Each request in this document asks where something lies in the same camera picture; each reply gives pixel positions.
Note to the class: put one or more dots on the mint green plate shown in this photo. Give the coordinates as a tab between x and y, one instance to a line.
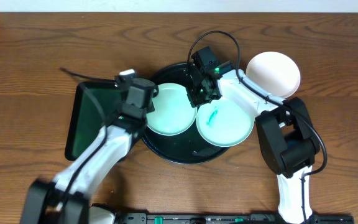
173	112
223	123

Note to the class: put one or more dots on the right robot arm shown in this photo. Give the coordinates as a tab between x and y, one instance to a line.
264	91

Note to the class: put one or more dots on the round black tray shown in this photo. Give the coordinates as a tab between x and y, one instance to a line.
187	147

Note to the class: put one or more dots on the rectangular black tray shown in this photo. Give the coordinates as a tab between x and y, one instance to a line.
85	120

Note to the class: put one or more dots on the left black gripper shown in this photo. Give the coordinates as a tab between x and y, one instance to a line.
150	101

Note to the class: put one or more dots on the white plate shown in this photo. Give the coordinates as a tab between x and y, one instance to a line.
275	72

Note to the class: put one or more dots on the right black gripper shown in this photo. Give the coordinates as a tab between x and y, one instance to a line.
196	99

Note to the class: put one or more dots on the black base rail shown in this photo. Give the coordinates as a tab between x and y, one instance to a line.
99	214

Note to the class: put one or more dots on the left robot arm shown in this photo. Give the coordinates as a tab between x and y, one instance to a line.
66	199

